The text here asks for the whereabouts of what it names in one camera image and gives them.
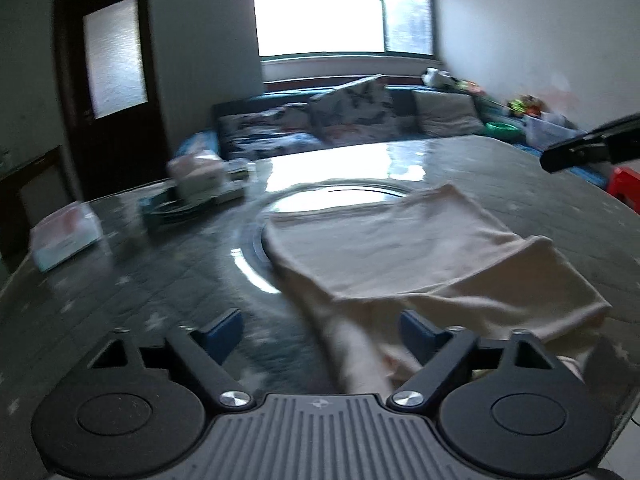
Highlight pink tissue packet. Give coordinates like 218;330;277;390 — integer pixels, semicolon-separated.
166;152;224;200

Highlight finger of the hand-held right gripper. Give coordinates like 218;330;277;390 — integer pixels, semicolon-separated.
540;114;640;174

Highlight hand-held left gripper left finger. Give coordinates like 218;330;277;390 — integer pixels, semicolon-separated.
87;307;253;408

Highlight green bowl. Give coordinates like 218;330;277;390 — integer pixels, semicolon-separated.
485;120;521;142

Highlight white tissue packet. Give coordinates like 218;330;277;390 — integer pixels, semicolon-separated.
30;201;103;273

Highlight pile of small plush toys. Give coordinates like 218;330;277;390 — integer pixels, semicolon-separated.
507;95;543;116

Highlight round built-in cooktop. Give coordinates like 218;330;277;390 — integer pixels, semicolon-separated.
235;180;426;296

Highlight grey pillow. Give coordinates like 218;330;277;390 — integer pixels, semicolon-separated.
412;91;486;137

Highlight blue sofa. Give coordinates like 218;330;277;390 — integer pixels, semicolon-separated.
172;85;591;161

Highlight red plastic stool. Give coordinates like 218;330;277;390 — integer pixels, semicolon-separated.
605;167;640;211

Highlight black and white plush toy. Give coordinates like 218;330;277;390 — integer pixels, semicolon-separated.
422;67;458;88

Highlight dark wooden door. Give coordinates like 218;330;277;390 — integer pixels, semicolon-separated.
52;0;168;203

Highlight clear plastic storage box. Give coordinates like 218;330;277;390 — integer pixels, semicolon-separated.
522;112;586;151

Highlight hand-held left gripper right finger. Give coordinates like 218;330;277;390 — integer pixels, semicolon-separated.
387;309;556;407

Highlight green white packet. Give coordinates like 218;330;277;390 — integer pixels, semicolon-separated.
220;162;249;191

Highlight dark wooden furniture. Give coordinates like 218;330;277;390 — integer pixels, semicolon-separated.
0;147;71;261

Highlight window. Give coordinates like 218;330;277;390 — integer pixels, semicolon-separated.
250;0;436;58

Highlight cream sweater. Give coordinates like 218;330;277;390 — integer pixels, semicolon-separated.
260;182;613;396

